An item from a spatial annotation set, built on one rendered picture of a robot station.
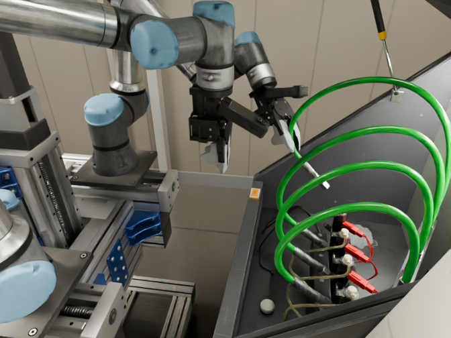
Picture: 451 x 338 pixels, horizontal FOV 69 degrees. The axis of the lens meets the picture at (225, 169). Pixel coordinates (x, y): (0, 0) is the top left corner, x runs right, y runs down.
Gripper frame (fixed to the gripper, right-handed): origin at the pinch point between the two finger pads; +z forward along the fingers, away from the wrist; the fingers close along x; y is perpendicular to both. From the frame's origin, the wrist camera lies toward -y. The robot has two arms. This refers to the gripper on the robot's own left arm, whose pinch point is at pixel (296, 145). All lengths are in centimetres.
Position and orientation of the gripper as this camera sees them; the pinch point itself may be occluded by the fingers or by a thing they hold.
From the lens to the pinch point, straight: 91.2
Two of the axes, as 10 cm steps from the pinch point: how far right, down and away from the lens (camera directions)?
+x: -7.2, 1.7, -6.7
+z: 3.5, 9.3, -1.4
